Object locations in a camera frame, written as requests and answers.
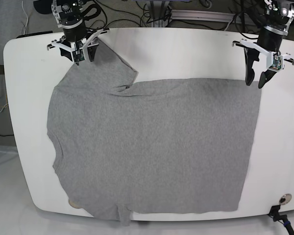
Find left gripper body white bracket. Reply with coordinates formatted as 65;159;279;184
232;25;294;70

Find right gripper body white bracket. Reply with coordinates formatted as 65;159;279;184
47;18;109;64

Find grey t-shirt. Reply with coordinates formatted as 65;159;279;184
47;43;261;225

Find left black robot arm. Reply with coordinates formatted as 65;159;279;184
51;0;294;89

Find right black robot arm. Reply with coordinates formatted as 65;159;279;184
34;0;254;88

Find silver table grommet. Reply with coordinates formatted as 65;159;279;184
279;193;292;205

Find beige table grommet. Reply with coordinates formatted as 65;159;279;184
68;199;81;209

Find tangled black cables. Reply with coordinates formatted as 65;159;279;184
85;0;260;35

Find white cable on floor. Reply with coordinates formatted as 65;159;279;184
0;0;30;116

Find white aluminium rail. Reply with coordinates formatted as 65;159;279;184
171;9;235;23

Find black clamp with cable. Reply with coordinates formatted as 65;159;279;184
268;205;294;235

